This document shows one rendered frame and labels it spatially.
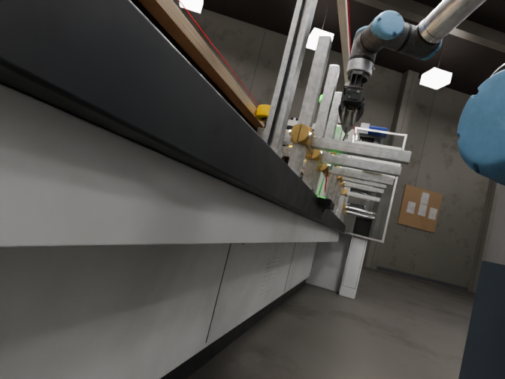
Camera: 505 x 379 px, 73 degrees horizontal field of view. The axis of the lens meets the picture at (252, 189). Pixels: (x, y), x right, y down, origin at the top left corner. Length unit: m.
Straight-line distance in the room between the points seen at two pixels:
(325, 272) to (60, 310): 3.41
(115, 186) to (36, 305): 0.32
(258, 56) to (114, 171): 8.85
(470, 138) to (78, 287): 0.65
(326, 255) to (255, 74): 6.00
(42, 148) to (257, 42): 9.06
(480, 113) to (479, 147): 0.05
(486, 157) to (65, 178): 0.51
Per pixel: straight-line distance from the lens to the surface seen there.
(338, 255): 3.86
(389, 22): 1.29
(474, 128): 0.60
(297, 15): 0.82
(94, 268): 0.67
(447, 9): 1.24
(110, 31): 0.26
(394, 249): 9.69
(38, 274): 0.59
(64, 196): 0.30
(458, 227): 10.72
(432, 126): 10.45
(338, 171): 1.49
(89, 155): 0.30
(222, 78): 0.85
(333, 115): 1.52
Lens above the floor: 0.58
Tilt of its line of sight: 4 degrees up
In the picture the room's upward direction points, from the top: 14 degrees clockwise
